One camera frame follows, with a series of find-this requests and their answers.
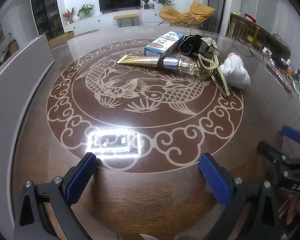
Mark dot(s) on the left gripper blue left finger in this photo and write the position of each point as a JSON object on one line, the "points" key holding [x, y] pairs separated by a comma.
{"points": [[32, 220]]}

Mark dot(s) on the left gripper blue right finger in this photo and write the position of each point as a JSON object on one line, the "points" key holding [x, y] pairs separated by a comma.
{"points": [[262, 221]]}

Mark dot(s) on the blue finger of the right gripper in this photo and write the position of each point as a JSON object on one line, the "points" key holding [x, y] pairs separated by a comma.
{"points": [[291, 133], [272, 154]]}

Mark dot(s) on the wooden sideboard with clutter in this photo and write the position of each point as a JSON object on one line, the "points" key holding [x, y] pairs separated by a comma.
{"points": [[277, 56]]}

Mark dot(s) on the white knitted sock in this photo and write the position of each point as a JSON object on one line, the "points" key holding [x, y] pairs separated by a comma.
{"points": [[234, 72]]}

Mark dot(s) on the wooden dining chair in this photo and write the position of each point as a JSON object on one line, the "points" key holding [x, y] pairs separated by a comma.
{"points": [[241, 29]]}

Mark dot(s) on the silver rhinestone hair accessory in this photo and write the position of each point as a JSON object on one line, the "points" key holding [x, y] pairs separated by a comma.
{"points": [[193, 45]]}

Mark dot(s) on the glass perfume bottle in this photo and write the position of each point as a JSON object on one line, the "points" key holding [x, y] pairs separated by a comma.
{"points": [[176, 64]]}

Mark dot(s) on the gold cosmetic tube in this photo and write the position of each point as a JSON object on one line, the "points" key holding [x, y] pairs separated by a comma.
{"points": [[148, 61]]}

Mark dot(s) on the blue white toothpaste box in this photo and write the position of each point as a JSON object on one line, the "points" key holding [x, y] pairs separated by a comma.
{"points": [[164, 45]]}

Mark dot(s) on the orange lounge chair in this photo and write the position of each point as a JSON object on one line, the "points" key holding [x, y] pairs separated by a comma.
{"points": [[196, 15]]}

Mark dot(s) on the cardboard box on floor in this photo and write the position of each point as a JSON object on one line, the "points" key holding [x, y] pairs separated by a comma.
{"points": [[61, 39]]}

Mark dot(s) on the small potted plant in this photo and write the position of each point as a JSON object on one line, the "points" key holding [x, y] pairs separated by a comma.
{"points": [[146, 4]]}

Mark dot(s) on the wooden bench stool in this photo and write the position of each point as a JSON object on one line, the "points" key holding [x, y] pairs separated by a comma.
{"points": [[124, 17]]}

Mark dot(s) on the red flower vase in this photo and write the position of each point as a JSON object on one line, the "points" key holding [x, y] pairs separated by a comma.
{"points": [[68, 15]]}

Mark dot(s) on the white tv cabinet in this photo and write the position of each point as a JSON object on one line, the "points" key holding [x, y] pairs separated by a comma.
{"points": [[105, 21]]}

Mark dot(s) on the black flat television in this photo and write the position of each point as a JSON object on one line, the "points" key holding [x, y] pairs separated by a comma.
{"points": [[119, 0]]}

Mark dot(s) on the green plant left of tv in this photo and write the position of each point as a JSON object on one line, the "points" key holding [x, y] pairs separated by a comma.
{"points": [[85, 10]]}

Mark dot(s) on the black glass display cabinet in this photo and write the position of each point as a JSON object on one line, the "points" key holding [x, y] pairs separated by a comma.
{"points": [[47, 18]]}

